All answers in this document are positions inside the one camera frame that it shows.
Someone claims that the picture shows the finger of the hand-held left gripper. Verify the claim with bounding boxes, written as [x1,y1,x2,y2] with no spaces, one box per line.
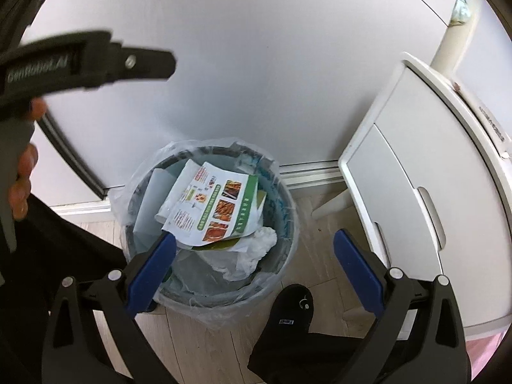
[120,46,177,83]

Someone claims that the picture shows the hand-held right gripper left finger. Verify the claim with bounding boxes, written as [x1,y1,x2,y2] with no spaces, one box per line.
[41,231,179,384]

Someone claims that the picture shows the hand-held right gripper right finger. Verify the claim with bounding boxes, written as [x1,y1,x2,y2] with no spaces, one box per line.
[333,228,468,384]

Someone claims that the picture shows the bin with plastic liner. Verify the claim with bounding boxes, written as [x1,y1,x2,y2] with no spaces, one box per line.
[110,138,301,331]

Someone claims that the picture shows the printed flyer with green edge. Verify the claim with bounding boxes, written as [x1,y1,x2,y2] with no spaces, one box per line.
[155,161,265,252]

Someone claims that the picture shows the white plastic bag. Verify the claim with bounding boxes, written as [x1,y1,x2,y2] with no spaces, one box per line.
[198,226,278,283]

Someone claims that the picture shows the person's left hand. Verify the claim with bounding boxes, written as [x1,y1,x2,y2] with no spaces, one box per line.
[8,98,49,221]

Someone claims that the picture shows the person's black shoe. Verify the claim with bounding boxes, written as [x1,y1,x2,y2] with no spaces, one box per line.
[269,284,315,334]

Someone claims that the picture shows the silver refrigerator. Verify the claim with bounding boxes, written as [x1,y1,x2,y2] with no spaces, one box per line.
[24,0,460,209]

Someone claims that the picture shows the person's black pants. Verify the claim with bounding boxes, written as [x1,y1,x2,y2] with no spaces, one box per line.
[0,194,385,384]

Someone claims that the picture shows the white bedside cabinet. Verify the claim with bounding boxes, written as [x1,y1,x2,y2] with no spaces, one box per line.
[338,52,512,332]

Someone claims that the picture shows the pink blanket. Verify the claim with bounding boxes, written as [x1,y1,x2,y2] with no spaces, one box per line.
[466,330,507,384]

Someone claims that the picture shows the pale blue cloth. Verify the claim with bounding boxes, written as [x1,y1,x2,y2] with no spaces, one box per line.
[450,0,475,27]

